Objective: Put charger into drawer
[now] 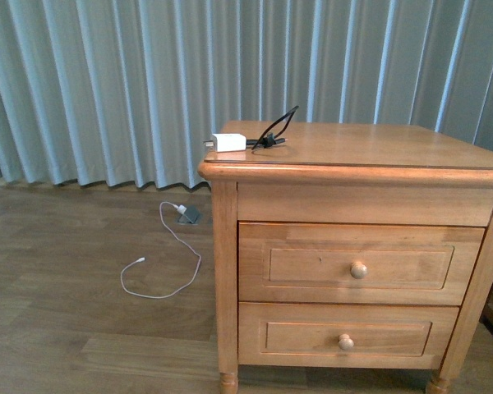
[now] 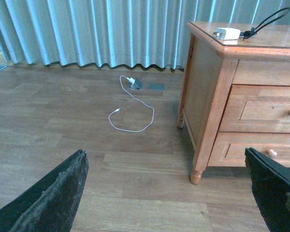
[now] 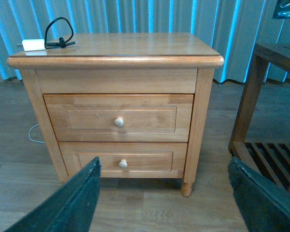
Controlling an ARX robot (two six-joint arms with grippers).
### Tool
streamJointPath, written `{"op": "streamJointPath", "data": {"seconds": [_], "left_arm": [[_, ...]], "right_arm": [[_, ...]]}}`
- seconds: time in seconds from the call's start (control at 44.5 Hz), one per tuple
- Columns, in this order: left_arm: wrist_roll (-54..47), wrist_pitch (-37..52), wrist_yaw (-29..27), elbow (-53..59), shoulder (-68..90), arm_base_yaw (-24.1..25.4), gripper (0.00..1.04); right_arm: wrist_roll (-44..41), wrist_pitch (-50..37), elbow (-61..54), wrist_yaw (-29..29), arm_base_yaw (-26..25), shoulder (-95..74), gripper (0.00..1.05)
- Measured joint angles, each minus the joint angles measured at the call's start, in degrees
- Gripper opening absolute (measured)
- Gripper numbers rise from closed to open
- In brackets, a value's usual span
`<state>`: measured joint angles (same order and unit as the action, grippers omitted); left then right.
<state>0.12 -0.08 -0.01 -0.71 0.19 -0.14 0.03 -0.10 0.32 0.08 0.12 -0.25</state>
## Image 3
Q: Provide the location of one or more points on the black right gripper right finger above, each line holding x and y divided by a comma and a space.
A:
264, 206

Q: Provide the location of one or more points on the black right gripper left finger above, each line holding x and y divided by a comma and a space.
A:
70, 208

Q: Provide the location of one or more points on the wooden drawer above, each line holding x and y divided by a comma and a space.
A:
127, 160
120, 118

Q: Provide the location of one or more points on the white charger with black cable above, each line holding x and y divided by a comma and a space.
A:
43, 44

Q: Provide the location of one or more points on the dark wooden side table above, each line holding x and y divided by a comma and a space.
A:
261, 133

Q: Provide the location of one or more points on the light wooden nightstand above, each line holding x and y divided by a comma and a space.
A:
123, 64

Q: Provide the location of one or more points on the light blue pleated curtain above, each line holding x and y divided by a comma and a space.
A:
231, 27

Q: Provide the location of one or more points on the dark object top right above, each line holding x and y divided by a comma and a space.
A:
282, 9

